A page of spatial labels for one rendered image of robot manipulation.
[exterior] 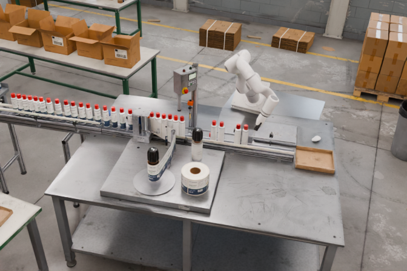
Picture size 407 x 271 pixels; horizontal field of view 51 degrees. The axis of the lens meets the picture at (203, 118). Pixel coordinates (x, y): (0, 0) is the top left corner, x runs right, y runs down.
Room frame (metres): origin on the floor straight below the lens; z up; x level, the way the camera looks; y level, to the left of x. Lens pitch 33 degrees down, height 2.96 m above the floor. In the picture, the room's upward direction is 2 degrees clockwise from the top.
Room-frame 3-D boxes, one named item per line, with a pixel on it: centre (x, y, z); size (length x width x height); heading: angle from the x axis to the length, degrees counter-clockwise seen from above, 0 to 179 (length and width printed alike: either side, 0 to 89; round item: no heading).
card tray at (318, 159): (2.73, -0.91, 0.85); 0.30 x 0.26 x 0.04; 79
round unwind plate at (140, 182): (2.35, 0.35, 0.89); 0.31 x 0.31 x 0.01
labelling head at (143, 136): (2.90, 0.50, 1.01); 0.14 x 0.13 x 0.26; 79
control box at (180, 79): (3.01, 0.16, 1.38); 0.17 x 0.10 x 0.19; 135
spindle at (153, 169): (2.35, 0.35, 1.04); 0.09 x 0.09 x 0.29
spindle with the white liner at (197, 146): (2.62, 0.04, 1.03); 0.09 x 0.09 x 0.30
